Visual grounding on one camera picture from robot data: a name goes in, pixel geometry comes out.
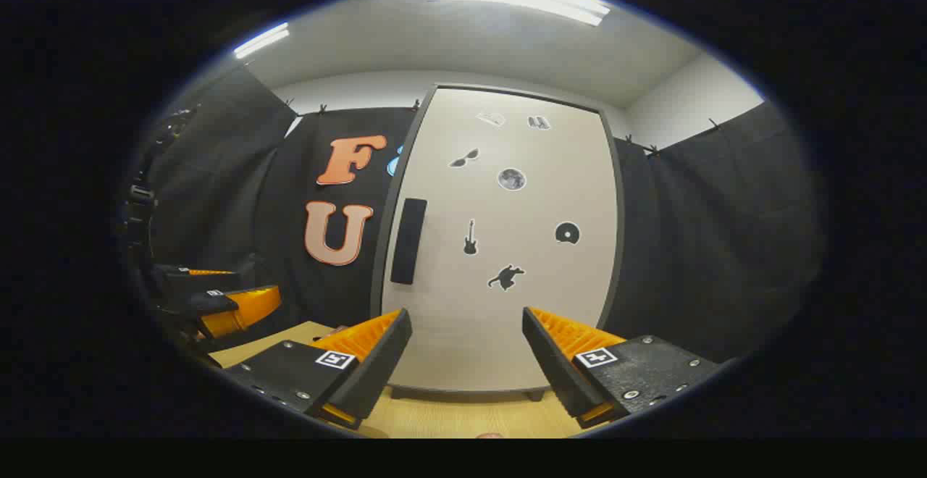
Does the black door handle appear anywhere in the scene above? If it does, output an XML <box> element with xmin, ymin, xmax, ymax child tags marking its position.
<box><xmin>390</xmin><ymin>198</ymin><xmax>428</xmax><ymax>285</ymax></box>

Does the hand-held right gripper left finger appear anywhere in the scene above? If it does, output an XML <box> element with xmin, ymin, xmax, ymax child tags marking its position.
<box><xmin>221</xmin><ymin>308</ymin><xmax>414</xmax><ymax>432</ymax></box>

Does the white cabinet door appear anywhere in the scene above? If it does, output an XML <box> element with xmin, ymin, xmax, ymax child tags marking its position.
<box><xmin>380</xmin><ymin>87</ymin><xmax>620</xmax><ymax>392</ymax></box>

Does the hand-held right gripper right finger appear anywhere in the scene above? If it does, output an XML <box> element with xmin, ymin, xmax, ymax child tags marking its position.
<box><xmin>521</xmin><ymin>307</ymin><xmax>721</xmax><ymax>429</ymax></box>

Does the grey cabinet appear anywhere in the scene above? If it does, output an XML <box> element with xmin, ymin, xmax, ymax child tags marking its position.
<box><xmin>369</xmin><ymin>83</ymin><xmax>627</xmax><ymax>403</ymax></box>

